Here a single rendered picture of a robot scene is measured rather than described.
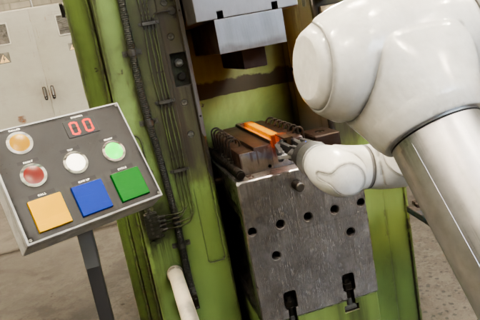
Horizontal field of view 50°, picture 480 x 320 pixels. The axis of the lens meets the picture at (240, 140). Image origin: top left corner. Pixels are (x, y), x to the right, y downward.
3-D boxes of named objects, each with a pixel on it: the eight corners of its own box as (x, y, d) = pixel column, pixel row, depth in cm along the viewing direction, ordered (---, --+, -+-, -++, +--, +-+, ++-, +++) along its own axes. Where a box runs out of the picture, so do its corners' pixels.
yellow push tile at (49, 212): (73, 220, 114) (60, 190, 116) (40, 232, 110) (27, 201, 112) (71, 223, 116) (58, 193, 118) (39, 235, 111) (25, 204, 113)
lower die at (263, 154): (306, 160, 153) (301, 133, 152) (243, 176, 149) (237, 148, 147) (265, 140, 194) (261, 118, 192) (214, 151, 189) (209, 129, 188)
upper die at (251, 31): (287, 41, 147) (281, 8, 145) (220, 54, 142) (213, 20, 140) (248, 46, 187) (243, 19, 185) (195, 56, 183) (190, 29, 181)
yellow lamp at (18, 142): (31, 151, 117) (26, 132, 116) (10, 155, 116) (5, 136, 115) (33, 148, 120) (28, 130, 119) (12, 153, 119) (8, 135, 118)
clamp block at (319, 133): (343, 151, 156) (340, 131, 155) (317, 157, 154) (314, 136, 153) (326, 145, 167) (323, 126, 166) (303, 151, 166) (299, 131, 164)
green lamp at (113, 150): (125, 158, 127) (121, 141, 126) (106, 162, 126) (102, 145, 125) (125, 156, 130) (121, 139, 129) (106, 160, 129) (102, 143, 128)
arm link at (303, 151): (341, 176, 123) (331, 171, 128) (336, 140, 120) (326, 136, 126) (306, 186, 121) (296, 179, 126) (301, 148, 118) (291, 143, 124)
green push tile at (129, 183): (150, 191, 126) (137, 165, 128) (123, 201, 122) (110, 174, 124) (148, 194, 128) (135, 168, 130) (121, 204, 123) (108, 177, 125)
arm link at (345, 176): (300, 187, 120) (351, 182, 123) (328, 208, 105) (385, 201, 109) (300, 142, 118) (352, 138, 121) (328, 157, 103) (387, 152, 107)
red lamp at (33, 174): (46, 183, 115) (41, 164, 114) (24, 188, 114) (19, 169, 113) (47, 180, 118) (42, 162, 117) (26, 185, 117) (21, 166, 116)
